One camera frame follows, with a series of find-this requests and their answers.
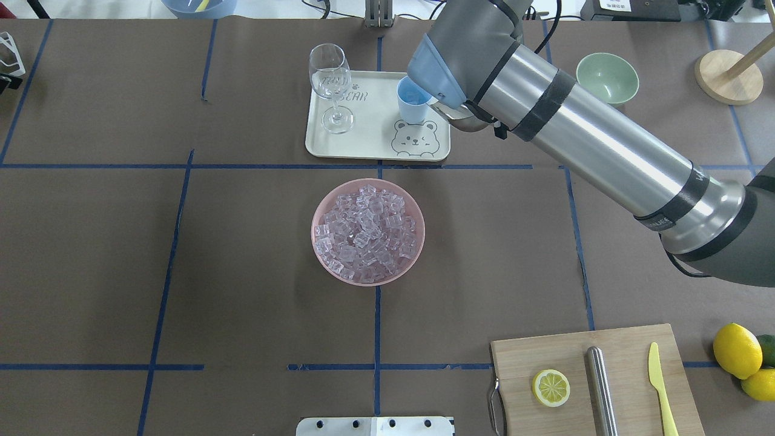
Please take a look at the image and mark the green lime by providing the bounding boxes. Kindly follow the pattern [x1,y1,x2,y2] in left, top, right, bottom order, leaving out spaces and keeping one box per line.
[756,334,775,369]

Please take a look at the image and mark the green bowl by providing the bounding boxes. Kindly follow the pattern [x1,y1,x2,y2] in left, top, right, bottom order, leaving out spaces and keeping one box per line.
[575,53,640,107]

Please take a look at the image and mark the clear wine glass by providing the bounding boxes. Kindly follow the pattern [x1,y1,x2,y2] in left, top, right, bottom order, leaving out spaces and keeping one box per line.
[308,42,354,134]

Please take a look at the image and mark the pile of clear ice cubes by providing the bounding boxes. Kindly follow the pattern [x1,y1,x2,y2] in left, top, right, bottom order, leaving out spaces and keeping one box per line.
[314,185,419,283]

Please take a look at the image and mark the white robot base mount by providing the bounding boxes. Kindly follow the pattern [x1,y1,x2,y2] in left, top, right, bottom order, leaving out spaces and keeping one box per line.
[295,415,456,435]

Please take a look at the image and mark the steel cylinder rod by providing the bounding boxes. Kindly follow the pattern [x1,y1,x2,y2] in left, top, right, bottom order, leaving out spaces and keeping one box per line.
[585,346,618,435]

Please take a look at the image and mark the light blue plastic cup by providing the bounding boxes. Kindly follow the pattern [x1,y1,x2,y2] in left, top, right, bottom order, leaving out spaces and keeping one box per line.
[397,76,432,124]

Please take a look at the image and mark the blue bowl at edge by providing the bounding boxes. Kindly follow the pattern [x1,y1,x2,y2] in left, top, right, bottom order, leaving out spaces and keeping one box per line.
[162,0,238,19]

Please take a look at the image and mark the yellow plastic knife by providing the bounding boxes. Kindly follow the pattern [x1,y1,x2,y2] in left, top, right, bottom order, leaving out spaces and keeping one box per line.
[647,342,679,435]

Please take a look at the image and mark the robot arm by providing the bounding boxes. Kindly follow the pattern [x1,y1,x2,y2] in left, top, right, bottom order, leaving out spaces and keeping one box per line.
[407,1,774,287]

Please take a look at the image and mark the lemon half slice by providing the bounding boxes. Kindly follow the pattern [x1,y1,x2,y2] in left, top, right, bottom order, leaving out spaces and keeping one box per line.
[531,369,570,408]

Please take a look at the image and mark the cream bear serving tray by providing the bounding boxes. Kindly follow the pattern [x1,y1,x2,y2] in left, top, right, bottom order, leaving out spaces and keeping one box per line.
[305,71,451,161]

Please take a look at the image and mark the whole yellow lemon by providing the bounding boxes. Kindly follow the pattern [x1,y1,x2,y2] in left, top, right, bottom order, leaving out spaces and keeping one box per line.
[713,323,763,380]

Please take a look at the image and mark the wooden cutting board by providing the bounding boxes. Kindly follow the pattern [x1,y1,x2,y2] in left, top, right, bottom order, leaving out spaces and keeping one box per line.
[490,323,705,435]

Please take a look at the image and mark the pink bowl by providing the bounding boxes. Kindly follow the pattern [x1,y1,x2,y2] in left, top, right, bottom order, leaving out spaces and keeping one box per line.
[311,178,426,287]

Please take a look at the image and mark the wooden round stand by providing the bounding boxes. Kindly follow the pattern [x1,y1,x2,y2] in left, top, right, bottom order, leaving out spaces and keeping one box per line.
[694,32,774,105]

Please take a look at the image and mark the black box device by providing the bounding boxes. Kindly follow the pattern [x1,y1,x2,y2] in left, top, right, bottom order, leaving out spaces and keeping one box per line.
[579,0,727,22]

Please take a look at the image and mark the white wire rack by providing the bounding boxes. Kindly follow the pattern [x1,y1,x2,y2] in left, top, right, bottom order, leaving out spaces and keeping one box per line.
[1,32,27,93]

